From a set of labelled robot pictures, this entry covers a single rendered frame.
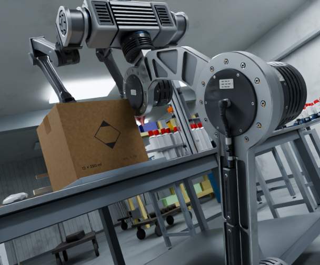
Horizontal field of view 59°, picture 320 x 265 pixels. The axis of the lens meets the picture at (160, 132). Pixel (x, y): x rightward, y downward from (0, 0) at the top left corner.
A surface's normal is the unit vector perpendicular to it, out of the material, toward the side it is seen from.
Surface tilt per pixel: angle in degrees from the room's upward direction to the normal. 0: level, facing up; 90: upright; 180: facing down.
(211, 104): 90
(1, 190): 90
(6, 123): 90
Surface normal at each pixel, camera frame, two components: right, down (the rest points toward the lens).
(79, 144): 0.59, -0.35
